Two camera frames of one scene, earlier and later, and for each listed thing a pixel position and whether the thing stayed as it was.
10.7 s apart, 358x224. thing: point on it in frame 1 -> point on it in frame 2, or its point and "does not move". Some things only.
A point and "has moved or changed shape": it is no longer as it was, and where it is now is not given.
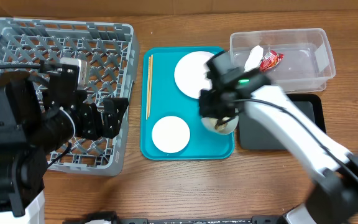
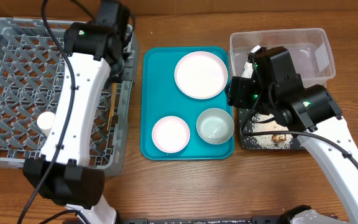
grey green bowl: (210, 122) has moved or changed shape
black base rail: (256, 219) does not move
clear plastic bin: (307, 61) does not move
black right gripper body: (209, 104) -> (255, 57)
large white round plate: (189, 73) does not move
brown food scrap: (220, 124) -> (278, 138)
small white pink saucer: (171, 134) does not move
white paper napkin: (254, 58) does not move
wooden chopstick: (148, 88) -> (114, 96)
